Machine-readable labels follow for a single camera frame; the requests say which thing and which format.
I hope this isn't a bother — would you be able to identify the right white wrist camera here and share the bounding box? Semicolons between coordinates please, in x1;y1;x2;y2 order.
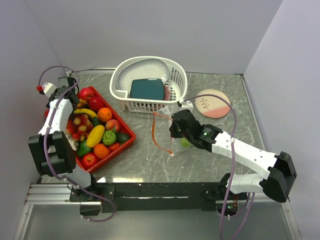
177;99;194;112

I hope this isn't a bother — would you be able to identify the clear orange zip top bag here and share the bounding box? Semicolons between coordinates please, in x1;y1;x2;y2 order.
151;106;192;158

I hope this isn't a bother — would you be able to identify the peach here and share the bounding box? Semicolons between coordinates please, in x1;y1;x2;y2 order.
105;119;121;132

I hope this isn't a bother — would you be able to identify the white plastic dish basket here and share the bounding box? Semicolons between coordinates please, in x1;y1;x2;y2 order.
109;56;193;114

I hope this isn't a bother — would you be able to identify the green cucumber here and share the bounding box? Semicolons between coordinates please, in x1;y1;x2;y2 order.
91;117;101;127

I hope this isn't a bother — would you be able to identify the green avocado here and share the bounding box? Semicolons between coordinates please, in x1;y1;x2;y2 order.
115;132;131;145

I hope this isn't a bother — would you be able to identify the pink round plate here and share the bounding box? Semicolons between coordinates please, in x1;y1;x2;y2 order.
195;89;231;119

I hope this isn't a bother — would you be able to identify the red plastic tray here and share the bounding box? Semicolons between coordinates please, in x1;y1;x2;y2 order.
62;86;136;173

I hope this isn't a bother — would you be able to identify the teal square plate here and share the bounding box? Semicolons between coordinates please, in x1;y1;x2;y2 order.
130;78;165;101

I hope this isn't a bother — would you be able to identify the orange ginger root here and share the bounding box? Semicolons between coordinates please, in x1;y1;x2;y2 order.
76;98;88;109

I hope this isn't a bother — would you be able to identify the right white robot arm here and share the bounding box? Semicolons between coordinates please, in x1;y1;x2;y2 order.
169;109;297;203

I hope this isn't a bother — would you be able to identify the green pepper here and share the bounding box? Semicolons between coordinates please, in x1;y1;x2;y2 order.
76;139;93;158

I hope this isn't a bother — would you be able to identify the orange fruit lower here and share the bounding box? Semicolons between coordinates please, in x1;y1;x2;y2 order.
93;143;110;159

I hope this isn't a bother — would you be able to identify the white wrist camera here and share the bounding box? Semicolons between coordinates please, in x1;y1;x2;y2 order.
177;99;194;112
36;82;57;98

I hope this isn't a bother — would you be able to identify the orange fruit upper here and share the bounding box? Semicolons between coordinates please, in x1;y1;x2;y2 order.
97;107;113;123

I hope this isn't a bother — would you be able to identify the pink bowl in basket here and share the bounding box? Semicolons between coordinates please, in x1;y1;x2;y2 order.
163;85;170;101

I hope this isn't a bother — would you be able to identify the red pomegranate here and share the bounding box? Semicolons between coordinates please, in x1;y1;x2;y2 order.
88;96;105;112

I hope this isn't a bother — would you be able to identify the red apple top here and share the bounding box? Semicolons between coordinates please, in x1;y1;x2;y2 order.
77;87;95;102

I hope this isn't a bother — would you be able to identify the red apple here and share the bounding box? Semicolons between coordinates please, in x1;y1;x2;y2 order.
81;152;100;170
77;87;95;102

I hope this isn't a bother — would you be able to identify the green custard apple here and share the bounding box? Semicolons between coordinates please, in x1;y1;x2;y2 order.
101;130;117;147

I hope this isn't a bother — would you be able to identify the red apple bottom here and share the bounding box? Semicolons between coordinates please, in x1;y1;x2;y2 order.
81;152;100;170

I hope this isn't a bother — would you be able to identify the yellow banana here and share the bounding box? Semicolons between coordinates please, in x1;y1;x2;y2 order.
73;108;98;119

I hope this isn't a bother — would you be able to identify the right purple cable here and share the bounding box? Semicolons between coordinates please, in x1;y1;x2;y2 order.
183;93;256;240

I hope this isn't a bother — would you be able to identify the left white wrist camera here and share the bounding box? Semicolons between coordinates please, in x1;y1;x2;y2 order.
36;82;57;98

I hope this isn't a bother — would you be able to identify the black base frame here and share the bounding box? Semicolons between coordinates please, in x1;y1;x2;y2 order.
68;181;248;217

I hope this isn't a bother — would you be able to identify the small red pepper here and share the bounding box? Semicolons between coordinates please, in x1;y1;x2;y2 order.
107;142;120;152

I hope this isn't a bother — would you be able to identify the orange fruit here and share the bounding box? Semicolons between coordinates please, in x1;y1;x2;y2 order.
93;143;110;159
97;107;113;123

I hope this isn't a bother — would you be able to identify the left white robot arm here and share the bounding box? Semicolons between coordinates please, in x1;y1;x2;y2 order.
28;77;100;201

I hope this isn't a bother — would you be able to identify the white kidney shaped plate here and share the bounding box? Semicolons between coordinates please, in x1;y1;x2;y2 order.
115;58;170;92

